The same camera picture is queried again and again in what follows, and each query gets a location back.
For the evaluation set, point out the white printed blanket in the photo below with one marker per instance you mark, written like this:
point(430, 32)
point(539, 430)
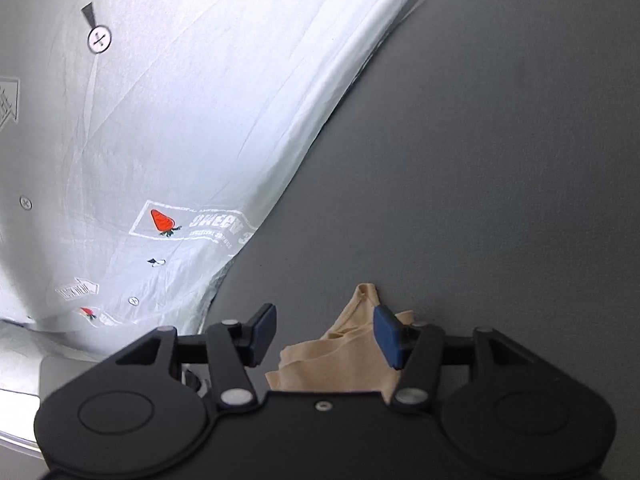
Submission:
point(175, 135)

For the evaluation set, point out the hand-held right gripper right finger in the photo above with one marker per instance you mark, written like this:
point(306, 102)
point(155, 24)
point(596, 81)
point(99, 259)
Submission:
point(390, 336)

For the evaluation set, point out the beige long-sleeved sweater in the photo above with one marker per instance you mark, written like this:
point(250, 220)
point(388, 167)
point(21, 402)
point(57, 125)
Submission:
point(345, 355)

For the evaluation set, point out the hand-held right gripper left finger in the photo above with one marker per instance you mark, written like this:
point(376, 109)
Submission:
point(267, 331)

